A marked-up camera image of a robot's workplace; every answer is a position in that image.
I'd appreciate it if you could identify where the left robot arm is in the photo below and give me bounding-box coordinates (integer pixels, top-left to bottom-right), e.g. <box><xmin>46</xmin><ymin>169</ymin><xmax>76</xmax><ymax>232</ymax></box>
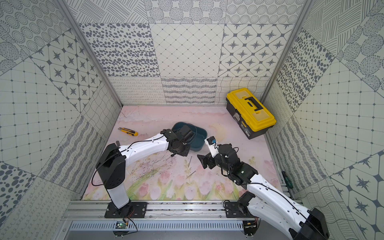
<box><xmin>95</xmin><ymin>125</ymin><xmax>196</xmax><ymax>210</ymax></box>

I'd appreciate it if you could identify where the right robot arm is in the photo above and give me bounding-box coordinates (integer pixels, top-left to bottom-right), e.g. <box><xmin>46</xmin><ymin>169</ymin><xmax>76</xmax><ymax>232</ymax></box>
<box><xmin>198</xmin><ymin>137</ymin><xmax>330</xmax><ymax>240</ymax></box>

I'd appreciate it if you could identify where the teal plastic storage box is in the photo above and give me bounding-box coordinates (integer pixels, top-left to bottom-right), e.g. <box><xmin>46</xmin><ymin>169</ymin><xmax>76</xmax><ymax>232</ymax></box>
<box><xmin>172</xmin><ymin>122</ymin><xmax>208</xmax><ymax>152</ymax></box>

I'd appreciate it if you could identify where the pink floral table mat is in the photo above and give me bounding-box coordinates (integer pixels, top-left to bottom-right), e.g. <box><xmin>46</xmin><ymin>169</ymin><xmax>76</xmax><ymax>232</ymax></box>
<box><xmin>81</xmin><ymin>104</ymin><xmax>287</xmax><ymax>201</ymax></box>

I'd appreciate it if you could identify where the yellow utility knife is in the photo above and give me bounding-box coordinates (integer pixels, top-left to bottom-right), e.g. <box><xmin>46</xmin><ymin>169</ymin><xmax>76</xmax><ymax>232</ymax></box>
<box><xmin>118</xmin><ymin>127</ymin><xmax>138</xmax><ymax>136</ymax></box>

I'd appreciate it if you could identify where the yellow black toolbox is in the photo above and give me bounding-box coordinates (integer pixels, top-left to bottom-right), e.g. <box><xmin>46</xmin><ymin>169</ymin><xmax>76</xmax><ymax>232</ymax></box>
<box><xmin>226</xmin><ymin>88</ymin><xmax>277</xmax><ymax>140</ymax></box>

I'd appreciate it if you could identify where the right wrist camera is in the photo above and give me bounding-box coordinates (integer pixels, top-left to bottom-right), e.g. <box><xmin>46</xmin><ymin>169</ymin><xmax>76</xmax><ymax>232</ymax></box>
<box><xmin>205</xmin><ymin>136</ymin><xmax>219</xmax><ymax>158</ymax></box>

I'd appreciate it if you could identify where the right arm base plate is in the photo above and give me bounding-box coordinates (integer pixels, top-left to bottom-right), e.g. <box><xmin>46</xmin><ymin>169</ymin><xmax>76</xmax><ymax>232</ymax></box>
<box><xmin>223</xmin><ymin>200</ymin><xmax>266</xmax><ymax>219</ymax></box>

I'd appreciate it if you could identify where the green handled screwdriver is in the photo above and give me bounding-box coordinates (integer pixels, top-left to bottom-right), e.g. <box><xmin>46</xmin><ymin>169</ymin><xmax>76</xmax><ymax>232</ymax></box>
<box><xmin>282</xmin><ymin>171</ymin><xmax>294</xmax><ymax>189</ymax></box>

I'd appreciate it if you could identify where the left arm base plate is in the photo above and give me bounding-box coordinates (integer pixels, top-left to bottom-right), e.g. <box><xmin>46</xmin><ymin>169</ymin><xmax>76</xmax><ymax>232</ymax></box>
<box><xmin>104</xmin><ymin>202</ymin><xmax>148</xmax><ymax>219</ymax></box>

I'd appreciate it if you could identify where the aluminium mounting rail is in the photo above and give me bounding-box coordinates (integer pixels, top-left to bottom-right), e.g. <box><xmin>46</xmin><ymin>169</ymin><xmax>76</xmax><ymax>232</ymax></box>
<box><xmin>61</xmin><ymin>199</ymin><xmax>310</xmax><ymax>222</ymax></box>

